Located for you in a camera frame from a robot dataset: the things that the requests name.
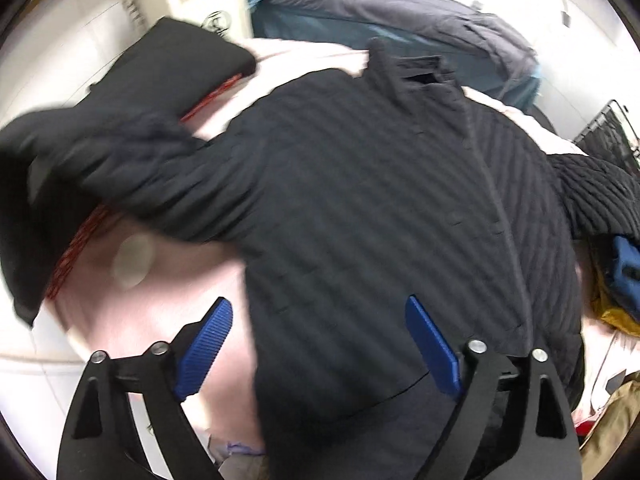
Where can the pink polka dot bedsheet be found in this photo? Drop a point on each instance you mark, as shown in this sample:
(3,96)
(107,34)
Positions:
(130,287)

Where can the black folded garment red trim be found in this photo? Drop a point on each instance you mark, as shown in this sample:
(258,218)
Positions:
(175,67)

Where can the black wire rack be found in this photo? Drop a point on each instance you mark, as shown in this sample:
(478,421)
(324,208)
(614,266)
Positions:
(611,137)

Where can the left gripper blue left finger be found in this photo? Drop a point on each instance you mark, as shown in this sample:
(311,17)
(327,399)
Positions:
(100,439)

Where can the olive yellow garment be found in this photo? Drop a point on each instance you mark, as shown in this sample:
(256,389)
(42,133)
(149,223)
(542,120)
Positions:
(609,405)

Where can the black quilted jacket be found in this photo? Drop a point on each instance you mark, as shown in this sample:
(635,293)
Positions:
(344,196)

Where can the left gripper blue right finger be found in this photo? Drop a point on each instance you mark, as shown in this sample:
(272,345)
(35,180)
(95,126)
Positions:
(511,419)

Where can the navy blue folded garment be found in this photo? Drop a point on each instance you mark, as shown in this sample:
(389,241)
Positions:
(623,275)

